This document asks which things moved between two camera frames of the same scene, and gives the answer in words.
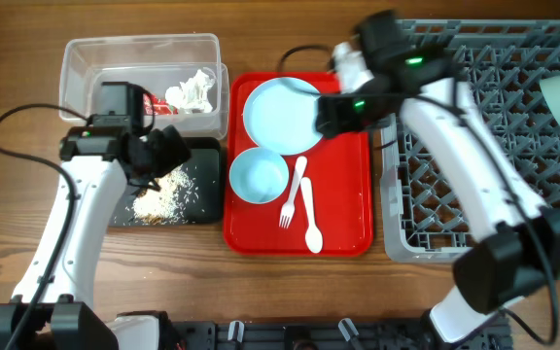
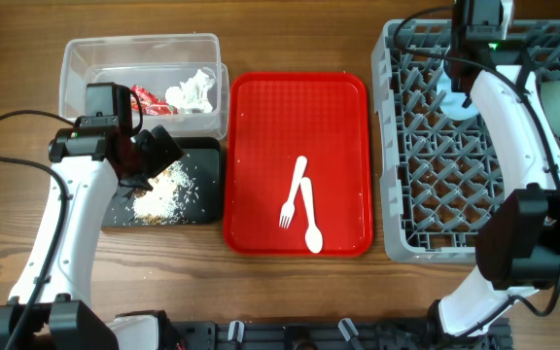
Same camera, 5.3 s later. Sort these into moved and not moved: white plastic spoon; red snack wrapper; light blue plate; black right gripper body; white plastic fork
Moved: black right gripper body; light blue plate
Not moved: red snack wrapper; white plastic spoon; white plastic fork
